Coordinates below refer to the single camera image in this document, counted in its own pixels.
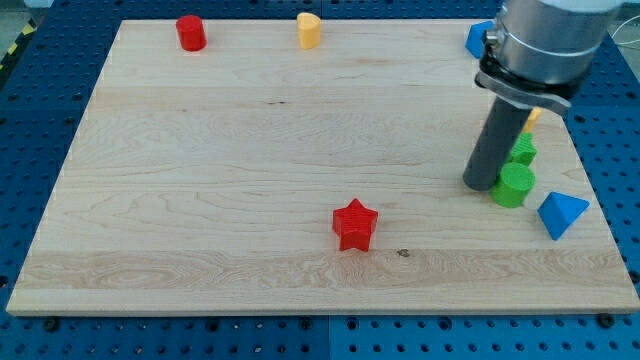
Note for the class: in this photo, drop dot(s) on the green cylinder block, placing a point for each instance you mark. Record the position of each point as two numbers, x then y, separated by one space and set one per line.
514 183

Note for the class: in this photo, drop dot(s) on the red cylinder block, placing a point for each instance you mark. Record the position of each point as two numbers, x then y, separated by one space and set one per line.
191 33

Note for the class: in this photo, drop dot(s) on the yellow rounded block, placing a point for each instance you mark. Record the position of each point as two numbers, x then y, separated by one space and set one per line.
309 30

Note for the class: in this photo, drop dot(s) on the blue cube block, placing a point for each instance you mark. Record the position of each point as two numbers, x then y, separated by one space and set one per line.
476 39

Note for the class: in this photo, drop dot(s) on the red star block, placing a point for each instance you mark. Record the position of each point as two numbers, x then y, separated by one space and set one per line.
354 225

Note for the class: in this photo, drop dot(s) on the blue triangular block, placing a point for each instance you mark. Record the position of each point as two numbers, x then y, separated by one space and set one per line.
559 211

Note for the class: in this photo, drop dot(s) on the yellow block behind rod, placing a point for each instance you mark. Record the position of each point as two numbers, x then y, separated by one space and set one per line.
532 120

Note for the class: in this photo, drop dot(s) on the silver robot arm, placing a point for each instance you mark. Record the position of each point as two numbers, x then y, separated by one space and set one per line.
539 52

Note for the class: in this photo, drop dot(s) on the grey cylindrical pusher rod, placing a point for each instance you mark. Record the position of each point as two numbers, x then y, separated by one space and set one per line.
499 134

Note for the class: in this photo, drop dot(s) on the green star block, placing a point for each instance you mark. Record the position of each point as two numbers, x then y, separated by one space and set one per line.
524 150

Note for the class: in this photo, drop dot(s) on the light wooden board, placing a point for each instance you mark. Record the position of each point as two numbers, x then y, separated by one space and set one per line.
204 183

